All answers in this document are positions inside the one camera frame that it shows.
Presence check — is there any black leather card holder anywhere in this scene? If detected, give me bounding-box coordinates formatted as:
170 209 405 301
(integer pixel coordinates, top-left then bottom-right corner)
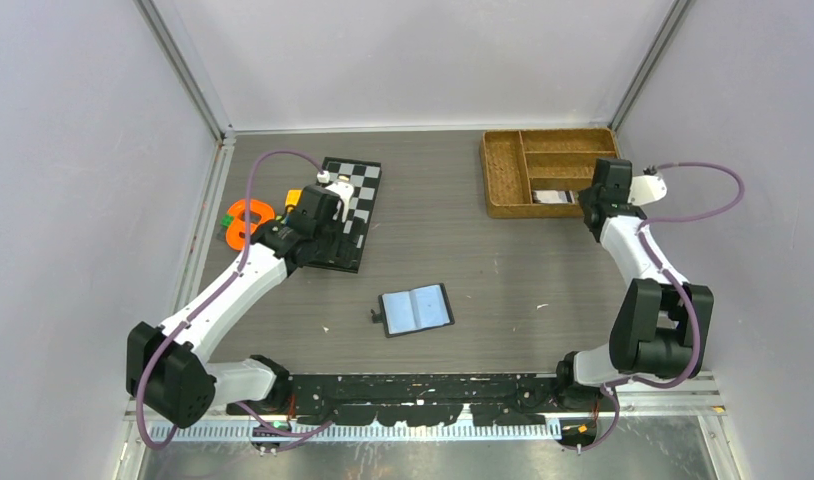
370 283 455 338

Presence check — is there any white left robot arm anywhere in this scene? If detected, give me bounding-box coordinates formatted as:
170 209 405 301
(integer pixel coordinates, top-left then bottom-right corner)
126 179 355 429

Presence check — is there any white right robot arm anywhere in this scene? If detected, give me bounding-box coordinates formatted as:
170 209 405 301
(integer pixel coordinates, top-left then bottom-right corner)
553 158 714 411

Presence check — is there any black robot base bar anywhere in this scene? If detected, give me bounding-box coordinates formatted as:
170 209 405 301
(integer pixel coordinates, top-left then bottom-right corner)
226 372 621 429

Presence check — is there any black and silver chessboard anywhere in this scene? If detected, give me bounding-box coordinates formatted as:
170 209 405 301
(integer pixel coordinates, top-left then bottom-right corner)
309 157 383 274

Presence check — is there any yellow toy brick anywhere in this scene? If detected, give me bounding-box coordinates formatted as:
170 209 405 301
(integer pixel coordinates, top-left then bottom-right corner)
284 189 302 210

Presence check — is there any orange curved toy track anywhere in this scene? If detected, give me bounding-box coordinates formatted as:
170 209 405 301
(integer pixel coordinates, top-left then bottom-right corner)
223 199 275 251

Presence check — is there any green toy brick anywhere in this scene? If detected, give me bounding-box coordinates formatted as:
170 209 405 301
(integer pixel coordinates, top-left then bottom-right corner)
221 214 235 231

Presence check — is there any woven wicker tray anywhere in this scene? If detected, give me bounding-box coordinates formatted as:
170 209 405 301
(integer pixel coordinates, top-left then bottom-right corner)
480 128 618 219

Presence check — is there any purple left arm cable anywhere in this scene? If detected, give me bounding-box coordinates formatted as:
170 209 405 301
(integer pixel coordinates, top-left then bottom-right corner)
135 149 335 455

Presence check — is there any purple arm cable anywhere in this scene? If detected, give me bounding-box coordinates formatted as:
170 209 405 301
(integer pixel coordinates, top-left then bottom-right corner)
135 149 335 455
559 161 746 454

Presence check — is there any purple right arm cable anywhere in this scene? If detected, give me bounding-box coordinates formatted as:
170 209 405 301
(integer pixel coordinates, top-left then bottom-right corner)
559 161 746 454

